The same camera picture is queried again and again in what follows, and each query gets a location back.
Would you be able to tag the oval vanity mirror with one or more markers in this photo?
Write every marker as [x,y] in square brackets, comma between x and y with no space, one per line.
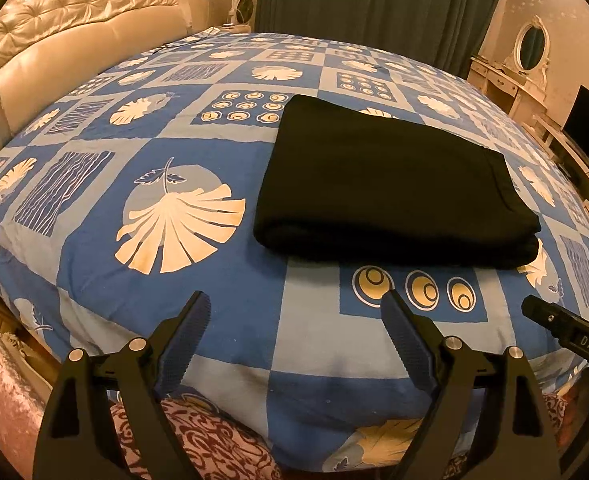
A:
[531,44]

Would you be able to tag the cream television cabinet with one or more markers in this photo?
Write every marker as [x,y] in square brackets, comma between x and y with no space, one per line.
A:
[574,160]

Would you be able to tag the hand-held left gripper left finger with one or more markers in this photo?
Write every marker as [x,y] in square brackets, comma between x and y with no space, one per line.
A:
[187,340]

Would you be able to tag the cream carved bed frame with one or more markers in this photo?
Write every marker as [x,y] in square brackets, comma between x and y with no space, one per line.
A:
[19,330]

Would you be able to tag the small round desk fan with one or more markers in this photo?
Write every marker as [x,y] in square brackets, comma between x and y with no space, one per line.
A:
[244,8]

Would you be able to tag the cream tufted leather headboard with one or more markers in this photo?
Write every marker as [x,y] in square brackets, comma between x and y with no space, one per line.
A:
[89,40]

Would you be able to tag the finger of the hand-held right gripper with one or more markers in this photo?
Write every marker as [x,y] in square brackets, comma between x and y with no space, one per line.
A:
[544,315]

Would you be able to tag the blue leaf patterned bedsheet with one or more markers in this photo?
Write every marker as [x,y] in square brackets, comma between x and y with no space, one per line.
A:
[124,270]

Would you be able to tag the cream dressing table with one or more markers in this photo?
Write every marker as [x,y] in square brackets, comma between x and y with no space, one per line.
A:
[509,85]

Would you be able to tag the black pants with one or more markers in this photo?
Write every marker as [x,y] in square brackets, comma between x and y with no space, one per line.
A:
[384,180]

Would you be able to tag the pink plush rug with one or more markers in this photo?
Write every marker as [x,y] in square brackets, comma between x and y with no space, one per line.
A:
[2,400]

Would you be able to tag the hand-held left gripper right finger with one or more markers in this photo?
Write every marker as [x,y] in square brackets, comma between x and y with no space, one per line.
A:
[409,345]

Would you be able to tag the dark green curtain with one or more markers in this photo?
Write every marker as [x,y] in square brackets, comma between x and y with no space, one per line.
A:
[374,0]

